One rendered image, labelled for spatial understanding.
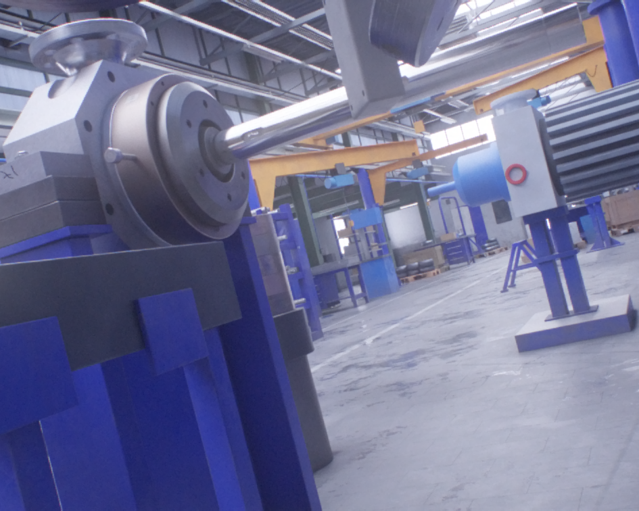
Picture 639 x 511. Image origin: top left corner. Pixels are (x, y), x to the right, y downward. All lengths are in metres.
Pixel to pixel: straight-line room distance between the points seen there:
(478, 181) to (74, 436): 3.93
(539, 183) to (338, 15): 4.20
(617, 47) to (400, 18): 8.05
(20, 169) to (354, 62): 0.90
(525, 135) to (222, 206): 3.48
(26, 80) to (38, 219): 10.41
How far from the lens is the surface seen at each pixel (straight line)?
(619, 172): 4.95
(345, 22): 0.69
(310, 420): 3.13
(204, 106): 1.67
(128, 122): 1.57
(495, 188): 5.06
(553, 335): 4.76
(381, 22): 0.51
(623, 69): 8.50
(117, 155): 1.47
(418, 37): 0.50
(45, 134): 1.60
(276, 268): 3.10
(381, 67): 0.68
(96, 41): 1.78
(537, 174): 4.87
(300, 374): 3.12
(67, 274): 0.99
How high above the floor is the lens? 0.77
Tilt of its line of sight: level
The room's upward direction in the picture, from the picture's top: 14 degrees counter-clockwise
